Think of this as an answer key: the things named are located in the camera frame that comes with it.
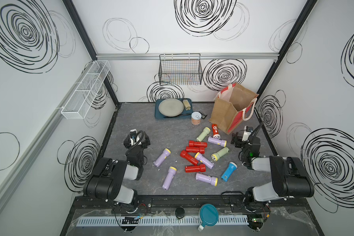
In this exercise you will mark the white slotted cable duct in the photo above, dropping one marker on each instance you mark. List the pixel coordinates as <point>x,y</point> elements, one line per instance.
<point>100,221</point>

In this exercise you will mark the black round knob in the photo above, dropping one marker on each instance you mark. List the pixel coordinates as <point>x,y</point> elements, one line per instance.
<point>179,212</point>

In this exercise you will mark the dark teal tray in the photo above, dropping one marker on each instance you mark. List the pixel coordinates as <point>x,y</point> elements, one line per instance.
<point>184,114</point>

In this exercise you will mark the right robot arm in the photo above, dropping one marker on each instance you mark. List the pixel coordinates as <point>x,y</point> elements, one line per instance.
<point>289,178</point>

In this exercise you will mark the light green flashlight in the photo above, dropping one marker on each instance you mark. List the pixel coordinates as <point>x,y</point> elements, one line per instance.
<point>217,155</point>
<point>206,131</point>

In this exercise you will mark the light green flashlight upper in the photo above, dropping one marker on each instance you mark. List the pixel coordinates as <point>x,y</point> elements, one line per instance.
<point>206,131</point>

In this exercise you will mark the small orange can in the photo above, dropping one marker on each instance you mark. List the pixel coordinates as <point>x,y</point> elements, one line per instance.
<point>196,118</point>

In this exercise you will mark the brown jute tote bag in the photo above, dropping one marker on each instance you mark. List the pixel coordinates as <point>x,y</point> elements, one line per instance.
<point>232,106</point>

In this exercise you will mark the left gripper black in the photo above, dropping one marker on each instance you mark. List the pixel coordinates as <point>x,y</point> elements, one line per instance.
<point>145,142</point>

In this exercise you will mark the black wire wall basket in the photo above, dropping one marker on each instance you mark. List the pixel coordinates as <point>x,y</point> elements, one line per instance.
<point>180,69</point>

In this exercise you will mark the purple flashlight bottom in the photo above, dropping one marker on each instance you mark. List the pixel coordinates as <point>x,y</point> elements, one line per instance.
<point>207,179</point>

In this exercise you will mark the purple flashlight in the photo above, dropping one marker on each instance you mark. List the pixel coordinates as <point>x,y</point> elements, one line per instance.
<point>166,152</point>
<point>168,180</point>
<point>204,160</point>
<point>219,142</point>
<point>207,179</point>

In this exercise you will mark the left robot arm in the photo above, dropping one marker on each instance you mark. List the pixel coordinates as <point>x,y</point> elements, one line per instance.
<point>106,180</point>

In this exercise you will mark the light green flashlight lower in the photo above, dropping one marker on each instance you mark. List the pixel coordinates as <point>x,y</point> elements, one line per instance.
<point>217,155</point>

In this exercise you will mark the red flashlight top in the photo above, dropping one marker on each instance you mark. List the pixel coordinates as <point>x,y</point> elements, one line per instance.
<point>197,144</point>

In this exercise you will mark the white wire wall shelf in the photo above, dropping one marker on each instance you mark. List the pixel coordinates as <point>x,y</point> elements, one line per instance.
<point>89,92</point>

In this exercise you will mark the blue flashlight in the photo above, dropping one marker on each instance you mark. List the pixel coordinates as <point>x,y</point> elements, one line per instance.
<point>228,172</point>

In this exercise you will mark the red white flashlight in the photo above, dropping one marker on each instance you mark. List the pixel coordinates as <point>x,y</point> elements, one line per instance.
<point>215,130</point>

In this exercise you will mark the teal round lid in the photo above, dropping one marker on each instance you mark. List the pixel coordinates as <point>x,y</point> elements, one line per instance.
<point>208,215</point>

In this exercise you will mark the red flashlight bottom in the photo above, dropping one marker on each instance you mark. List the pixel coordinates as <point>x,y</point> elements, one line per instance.
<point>195,168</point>

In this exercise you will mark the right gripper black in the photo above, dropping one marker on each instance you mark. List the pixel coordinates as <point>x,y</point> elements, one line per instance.
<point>238,140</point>

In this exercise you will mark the red flashlight diagonal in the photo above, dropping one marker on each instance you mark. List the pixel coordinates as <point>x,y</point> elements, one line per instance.
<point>184,154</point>

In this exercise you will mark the grey round plate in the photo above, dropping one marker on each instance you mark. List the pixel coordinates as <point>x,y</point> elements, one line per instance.
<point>171,107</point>

